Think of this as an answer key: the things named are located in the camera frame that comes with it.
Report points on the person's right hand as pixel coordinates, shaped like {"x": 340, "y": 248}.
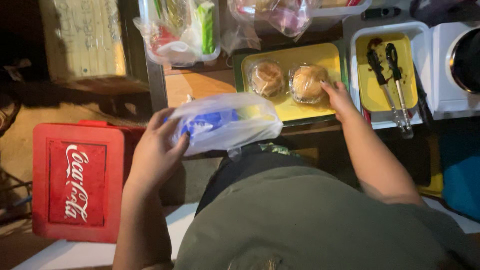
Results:
{"x": 342, "y": 102}

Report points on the person's left hand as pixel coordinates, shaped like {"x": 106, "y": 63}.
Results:
{"x": 152, "y": 157}

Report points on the person's right fingers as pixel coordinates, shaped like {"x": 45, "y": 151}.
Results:
{"x": 333, "y": 89}

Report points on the burger bun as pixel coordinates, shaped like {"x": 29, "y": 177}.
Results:
{"x": 267, "y": 79}
{"x": 306, "y": 84}

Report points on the clear plastic bag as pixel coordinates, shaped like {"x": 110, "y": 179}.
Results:
{"x": 240, "y": 127}

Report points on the yellow tray insert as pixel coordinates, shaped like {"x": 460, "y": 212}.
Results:
{"x": 365, "y": 93}

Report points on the yellow plastic tray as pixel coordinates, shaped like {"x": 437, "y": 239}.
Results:
{"x": 292, "y": 56}

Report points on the clear plastic container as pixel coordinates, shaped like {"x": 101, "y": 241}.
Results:
{"x": 337, "y": 11}

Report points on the plastic bag of pink food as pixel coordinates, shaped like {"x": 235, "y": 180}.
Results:
{"x": 285, "y": 17}

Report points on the white rectangular tray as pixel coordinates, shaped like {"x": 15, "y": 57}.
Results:
{"x": 420, "y": 37}

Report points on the crumpled empty plastic bag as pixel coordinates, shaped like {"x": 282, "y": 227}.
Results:
{"x": 240, "y": 39}

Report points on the white portable stove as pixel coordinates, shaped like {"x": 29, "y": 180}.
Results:
{"x": 440, "y": 86}

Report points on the blue item in bag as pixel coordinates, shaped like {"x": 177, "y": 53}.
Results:
{"x": 210, "y": 120}

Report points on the dark cloth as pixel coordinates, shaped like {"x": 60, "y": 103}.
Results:
{"x": 442, "y": 9}

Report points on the olive green shirt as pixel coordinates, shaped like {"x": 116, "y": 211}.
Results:
{"x": 307, "y": 225}

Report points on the black pan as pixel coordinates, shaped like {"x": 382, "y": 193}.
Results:
{"x": 470, "y": 63}

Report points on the blue plastic container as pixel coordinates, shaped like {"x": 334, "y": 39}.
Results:
{"x": 461, "y": 180}

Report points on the clear container with vegetable bags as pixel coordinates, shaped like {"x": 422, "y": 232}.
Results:
{"x": 180, "y": 33}

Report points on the cardboard box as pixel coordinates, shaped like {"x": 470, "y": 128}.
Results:
{"x": 84, "y": 37}

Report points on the red cooler box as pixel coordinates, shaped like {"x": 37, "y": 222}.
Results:
{"x": 77, "y": 183}

